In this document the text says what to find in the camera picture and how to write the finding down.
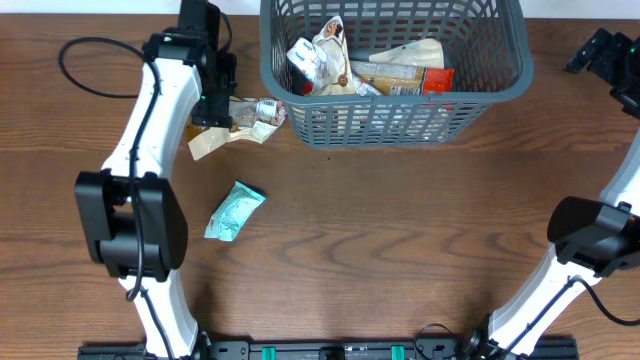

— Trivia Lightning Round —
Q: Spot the kraft paper snack bag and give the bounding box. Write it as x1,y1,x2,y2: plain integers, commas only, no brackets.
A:
185,97,287,160
368,38,445,69

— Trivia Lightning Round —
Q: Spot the blue tissue packet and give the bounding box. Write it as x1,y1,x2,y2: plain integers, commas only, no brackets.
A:
286,38,326,95

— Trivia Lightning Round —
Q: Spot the white rice bag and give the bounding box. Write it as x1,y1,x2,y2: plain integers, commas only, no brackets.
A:
311,15,381,96

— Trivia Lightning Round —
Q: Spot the grey plastic mesh basket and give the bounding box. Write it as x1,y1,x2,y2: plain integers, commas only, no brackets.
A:
260,0,534,149

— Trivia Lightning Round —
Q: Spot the teal wet wipe packet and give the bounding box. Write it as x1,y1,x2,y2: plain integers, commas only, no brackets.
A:
204,181,266,242

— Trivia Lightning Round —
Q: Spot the orange and tan cracker packet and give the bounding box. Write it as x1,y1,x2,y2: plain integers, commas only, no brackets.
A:
351,61,455,96

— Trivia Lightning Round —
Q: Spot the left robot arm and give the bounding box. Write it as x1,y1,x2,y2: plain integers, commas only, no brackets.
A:
74,0,237,359

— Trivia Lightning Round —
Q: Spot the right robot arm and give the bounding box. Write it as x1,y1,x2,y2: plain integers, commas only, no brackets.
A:
455,141,639,359

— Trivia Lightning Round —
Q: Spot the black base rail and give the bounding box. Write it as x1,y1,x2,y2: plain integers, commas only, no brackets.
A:
76,337,580,360

